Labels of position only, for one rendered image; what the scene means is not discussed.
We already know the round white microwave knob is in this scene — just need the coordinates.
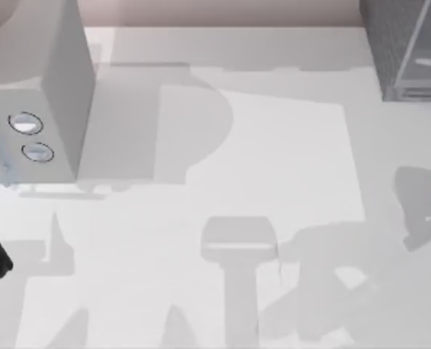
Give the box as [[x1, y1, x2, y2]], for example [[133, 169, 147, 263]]
[[20, 142, 55, 164], [7, 111, 44, 136]]

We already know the pale microwave oven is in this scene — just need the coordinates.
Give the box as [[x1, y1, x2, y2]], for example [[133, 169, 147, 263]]
[[0, 0, 97, 188]]

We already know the grey cabinet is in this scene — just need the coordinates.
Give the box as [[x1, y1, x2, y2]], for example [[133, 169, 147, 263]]
[[358, 0, 431, 103]]

